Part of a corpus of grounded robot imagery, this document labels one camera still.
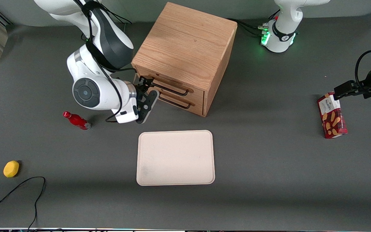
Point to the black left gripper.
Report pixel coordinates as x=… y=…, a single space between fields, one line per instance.
x=368 y=82

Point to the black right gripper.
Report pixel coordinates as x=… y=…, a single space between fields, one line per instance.
x=141 y=89

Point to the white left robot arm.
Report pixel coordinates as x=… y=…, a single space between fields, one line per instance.
x=288 y=16

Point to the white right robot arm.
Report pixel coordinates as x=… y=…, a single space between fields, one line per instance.
x=82 y=66

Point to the wooden drawer cabinet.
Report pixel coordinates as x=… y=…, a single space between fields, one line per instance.
x=188 y=42

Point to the red tartan shortbread box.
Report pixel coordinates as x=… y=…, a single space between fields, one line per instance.
x=332 y=119

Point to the red cola bottle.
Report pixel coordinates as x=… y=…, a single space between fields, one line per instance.
x=77 y=120

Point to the beige plastic tray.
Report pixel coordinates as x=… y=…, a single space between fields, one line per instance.
x=175 y=158

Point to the yellow lemon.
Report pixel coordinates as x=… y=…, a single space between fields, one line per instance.
x=11 y=169

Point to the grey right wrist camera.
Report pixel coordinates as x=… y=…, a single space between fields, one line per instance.
x=149 y=106

